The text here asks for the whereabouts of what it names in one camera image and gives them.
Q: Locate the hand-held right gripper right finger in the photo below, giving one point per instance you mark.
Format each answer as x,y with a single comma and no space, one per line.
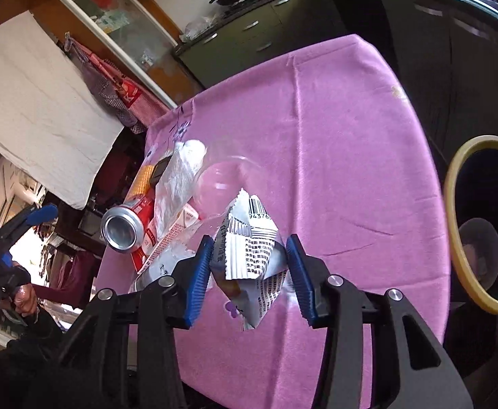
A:
302,281

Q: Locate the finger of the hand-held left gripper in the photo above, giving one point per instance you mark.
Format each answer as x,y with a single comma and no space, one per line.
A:
40,215

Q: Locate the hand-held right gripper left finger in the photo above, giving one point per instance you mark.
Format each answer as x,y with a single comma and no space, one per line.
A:
198,281

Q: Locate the white barcode snack wrapper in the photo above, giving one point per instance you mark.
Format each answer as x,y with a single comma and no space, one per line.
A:
249,247

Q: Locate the yellow-rimmed black trash bin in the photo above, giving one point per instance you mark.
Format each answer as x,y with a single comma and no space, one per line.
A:
451,204

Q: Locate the person's left hand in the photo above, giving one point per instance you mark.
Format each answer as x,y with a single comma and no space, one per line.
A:
25,300

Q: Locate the clear plastic wrapper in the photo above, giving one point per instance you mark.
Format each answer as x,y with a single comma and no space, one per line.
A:
168,260

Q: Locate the red and white carton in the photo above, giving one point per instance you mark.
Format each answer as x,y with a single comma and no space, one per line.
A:
176,226

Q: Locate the silver and red soda can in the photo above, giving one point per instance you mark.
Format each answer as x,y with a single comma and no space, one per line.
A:
123,228

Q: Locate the clear plastic cup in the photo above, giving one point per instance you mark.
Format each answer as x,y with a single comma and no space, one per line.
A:
219,179

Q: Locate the orange snack packet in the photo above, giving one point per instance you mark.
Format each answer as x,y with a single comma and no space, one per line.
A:
140,181

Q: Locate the silver foil bag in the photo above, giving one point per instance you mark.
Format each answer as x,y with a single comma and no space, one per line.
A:
176,174

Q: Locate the white hanging cloth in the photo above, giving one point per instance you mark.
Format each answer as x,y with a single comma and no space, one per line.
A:
32,106

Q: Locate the small black box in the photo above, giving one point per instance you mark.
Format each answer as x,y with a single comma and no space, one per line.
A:
160,170

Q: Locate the pink floral tablecloth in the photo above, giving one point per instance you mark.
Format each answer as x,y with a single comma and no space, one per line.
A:
338,157

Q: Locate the red checkered apron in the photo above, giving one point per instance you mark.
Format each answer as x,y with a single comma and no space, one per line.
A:
138,102

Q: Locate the clear plastic bowl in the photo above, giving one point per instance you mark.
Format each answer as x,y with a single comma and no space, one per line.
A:
479,251

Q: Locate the glass sliding door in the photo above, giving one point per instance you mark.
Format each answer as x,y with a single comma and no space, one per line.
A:
117,21

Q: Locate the green base cabinet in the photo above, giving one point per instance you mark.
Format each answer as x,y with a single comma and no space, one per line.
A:
249,51

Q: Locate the crumpled plastic bag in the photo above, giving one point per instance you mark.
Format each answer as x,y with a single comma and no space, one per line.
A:
198,29

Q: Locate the dark base cabinet run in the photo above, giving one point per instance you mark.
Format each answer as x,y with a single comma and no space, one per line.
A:
445,51

